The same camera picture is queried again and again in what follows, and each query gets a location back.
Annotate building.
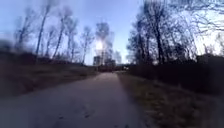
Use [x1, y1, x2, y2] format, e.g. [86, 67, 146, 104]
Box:
[92, 54, 117, 70]

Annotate row of bare trees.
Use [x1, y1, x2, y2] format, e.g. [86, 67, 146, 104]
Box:
[13, 0, 96, 65]

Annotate dry grass verge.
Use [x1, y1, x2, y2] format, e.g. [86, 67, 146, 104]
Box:
[116, 71, 224, 128]

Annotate dark hedge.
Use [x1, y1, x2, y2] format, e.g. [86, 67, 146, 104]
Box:
[0, 39, 88, 68]
[126, 54, 224, 98]

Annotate group of dark bare trees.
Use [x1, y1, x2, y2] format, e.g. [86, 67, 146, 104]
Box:
[126, 0, 224, 66]

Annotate tree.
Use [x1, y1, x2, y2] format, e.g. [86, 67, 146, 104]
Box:
[94, 21, 116, 58]

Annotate grey paved path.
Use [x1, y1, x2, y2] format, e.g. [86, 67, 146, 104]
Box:
[0, 71, 151, 128]

